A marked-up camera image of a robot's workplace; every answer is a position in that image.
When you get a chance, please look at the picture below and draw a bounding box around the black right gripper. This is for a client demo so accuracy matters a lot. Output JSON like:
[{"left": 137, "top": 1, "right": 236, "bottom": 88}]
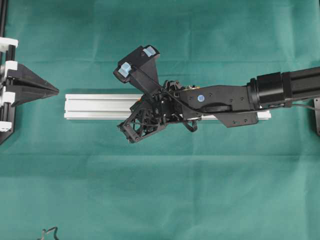
[{"left": 113, "top": 45, "right": 198, "bottom": 144}]

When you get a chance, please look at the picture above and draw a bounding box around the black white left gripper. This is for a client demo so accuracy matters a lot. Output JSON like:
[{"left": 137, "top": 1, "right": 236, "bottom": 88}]
[{"left": 0, "top": 36, "right": 60, "bottom": 133}]

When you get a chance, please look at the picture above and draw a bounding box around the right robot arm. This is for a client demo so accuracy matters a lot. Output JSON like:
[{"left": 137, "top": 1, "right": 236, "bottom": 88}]
[{"left": 113, "top": 45, "right": 320, "bottom": 143}]

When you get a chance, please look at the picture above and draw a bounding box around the green table cloth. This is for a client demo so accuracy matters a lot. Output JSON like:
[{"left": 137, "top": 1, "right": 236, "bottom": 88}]
[{"left": 0, "top": 0, "right": 320, "bottom": 240}]

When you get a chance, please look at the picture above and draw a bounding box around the aluminium extrusion rail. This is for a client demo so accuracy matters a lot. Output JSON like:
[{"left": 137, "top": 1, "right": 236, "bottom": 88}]
[{"left": 64, "top": 93, "right": 272, "bottom": 122}]

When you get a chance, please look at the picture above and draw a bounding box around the black frame rail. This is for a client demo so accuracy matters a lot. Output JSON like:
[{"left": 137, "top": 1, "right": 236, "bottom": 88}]
[{"left": 0, "top": 0, "right": 8, "bottom": 38}]

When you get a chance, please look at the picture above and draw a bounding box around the black cable bottom left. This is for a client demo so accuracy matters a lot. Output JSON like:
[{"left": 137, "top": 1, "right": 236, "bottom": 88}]
[{"left": 41, "top": 226, "right": 60, "bottom": 240}]

